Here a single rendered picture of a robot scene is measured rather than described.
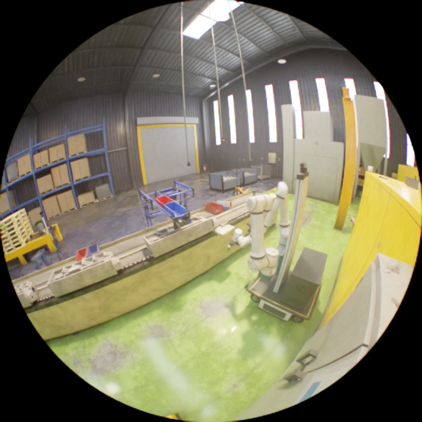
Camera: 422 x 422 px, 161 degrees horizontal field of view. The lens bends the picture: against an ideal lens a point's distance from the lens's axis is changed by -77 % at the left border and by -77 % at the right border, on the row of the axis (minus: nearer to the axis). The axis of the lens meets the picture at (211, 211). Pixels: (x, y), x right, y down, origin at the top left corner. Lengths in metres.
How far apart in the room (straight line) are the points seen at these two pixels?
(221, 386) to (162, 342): 0.91
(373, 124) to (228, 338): 8.71
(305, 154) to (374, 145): 3.71
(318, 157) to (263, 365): 6.70
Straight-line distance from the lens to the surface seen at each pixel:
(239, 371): 1.98
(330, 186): 6.92
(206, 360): 2.00
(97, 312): 2.39
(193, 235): 2.10
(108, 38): 9.76
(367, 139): 8.22
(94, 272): 1.93
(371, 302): 0.52
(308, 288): 1.70
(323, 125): 8.23
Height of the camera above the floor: 1.96
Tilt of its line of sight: 23 degrees down
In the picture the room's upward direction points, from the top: 4 degrees counter-clockwise
